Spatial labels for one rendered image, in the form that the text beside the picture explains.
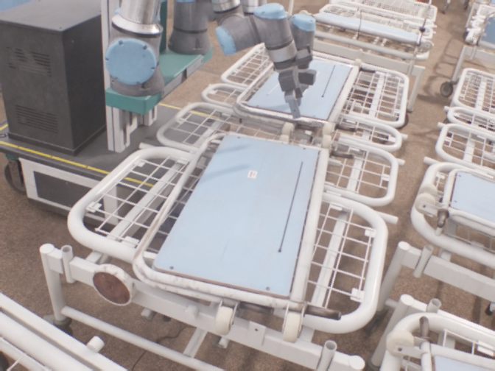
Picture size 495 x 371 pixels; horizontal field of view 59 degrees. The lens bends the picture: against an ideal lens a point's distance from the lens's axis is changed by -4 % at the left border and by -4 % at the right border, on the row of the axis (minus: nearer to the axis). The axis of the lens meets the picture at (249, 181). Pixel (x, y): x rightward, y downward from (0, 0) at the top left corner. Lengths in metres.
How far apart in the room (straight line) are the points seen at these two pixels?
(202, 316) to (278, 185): 0.48
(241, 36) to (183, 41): 0.63
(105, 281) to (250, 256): 0.36
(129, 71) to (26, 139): 0.81
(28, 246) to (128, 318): 0.57
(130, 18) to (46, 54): 0.53
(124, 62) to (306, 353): 0.93
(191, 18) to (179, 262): 1.14
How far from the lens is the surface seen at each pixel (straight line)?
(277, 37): 1.43
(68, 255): 1.30
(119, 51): 1.37
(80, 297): 1.82
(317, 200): 1.37
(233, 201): 1.33
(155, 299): 1.21
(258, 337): 1.14
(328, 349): 1.12
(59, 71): 1.82
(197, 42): 2.01
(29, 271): 1.95
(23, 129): 2.08
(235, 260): 1.15
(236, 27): 1.42
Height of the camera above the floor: 1.36
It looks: 35 degrees down
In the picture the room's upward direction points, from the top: 8 degrees clockwise
